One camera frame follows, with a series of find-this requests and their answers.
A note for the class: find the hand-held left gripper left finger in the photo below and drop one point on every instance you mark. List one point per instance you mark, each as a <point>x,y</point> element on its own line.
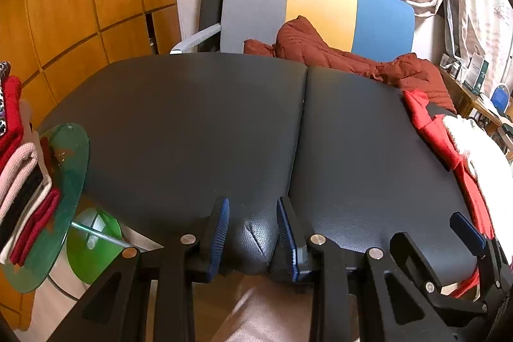
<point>222,234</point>

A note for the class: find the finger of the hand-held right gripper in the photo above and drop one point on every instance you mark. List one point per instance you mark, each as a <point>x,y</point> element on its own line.
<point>467,232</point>
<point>412,252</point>

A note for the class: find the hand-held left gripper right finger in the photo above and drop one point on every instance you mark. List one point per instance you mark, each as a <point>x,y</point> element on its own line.
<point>286,242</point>

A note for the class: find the white knit sweater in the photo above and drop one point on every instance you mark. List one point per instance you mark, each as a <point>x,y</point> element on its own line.
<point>477,149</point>

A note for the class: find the stack of folded clothes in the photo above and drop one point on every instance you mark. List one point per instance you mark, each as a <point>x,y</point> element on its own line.
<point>20,173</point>

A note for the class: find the person's leg in pink pants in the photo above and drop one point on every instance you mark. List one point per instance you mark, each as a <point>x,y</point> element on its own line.
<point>260,310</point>

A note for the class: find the red garment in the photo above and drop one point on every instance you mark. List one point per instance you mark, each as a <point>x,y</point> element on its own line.
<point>437,133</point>

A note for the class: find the black padded table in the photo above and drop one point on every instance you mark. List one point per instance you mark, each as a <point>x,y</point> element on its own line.
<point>180,117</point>

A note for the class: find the wooden desk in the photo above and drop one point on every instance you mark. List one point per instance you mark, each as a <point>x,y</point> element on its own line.
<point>469,101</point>

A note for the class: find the blue round object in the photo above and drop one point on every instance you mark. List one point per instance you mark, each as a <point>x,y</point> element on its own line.
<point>500,98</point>

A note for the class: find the green and white box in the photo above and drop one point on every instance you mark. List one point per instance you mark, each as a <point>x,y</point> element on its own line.
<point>477,73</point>

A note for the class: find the green glass side table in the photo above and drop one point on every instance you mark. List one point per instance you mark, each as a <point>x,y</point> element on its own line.
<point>68,173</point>

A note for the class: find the rust brown quilted jacket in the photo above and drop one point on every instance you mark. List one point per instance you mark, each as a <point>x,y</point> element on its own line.
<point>304,41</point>

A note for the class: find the grey yellow blue chair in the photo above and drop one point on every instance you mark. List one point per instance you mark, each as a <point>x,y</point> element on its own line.
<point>320,5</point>

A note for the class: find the wooden wardrobe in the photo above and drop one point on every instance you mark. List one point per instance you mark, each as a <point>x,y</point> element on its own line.
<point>60,5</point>

